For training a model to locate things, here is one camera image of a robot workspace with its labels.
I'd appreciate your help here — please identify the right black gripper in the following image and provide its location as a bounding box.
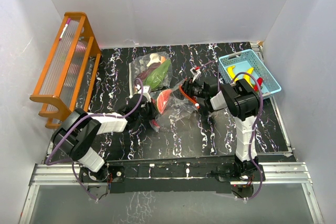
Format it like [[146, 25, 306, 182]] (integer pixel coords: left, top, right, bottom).
[[170, 78, 207, 101]]

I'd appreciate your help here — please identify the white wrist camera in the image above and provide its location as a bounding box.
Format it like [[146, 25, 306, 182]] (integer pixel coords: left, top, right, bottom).
[[190, 67, 202, 83], [139, 86, 151, 102]]

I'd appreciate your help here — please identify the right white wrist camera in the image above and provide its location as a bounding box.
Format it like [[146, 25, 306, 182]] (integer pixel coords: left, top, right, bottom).
[[190, 67, 202, 83]]

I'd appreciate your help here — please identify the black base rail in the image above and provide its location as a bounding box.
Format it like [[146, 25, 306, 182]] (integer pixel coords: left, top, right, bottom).
[[79, 155, 266, 198]]

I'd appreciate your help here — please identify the purple cable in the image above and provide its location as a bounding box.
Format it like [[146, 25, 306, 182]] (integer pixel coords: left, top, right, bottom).
[[45, 78, 144, 166], [196, 60, 264, 162]]

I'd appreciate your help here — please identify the light blue plastic basket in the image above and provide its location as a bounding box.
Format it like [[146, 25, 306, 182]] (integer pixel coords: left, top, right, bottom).
[[218, 49, 281, 99]]

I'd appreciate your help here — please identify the pink white marker pen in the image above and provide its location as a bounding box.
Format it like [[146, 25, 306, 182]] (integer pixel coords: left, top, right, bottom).
[[59, 18, 71, 41]]

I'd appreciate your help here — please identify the yellow fake banana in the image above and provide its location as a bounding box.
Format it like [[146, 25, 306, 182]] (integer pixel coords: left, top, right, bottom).
[[227, 66, 236, 81], [244, 67, 256, 88]]

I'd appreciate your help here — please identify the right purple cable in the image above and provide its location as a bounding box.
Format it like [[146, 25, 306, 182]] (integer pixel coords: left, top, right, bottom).
[[196, 60, 264, 162]]

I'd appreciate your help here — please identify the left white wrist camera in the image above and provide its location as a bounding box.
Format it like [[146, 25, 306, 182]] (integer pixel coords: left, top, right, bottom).
[[139, 86, 151, 102]]

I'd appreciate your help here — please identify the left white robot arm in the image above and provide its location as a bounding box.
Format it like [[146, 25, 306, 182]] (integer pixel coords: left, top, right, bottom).
[[51, 94, 157, 182]]

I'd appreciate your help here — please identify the orange wooden rack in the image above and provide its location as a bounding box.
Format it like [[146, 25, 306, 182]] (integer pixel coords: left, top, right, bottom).
[[30, 12, 102, 129]]

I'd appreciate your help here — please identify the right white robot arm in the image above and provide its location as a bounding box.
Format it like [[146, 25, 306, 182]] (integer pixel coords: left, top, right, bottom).
[[179, 79, 262, 181]]

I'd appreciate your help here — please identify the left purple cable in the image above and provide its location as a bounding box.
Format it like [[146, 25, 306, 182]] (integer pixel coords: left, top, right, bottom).
[[45, 78, 144, 166]]

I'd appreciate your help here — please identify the fake watermelon slice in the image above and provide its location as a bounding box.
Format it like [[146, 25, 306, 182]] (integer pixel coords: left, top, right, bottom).
[[156, 89, 173, 114]]

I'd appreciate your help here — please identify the clear bag with green leaf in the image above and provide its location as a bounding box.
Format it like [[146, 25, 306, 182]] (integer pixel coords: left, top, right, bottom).
[[129, 52, 173, 95]]

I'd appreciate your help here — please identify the clear zip bag red slider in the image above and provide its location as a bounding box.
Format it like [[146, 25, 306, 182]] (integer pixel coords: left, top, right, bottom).
[[150, 80, 200, 132]]

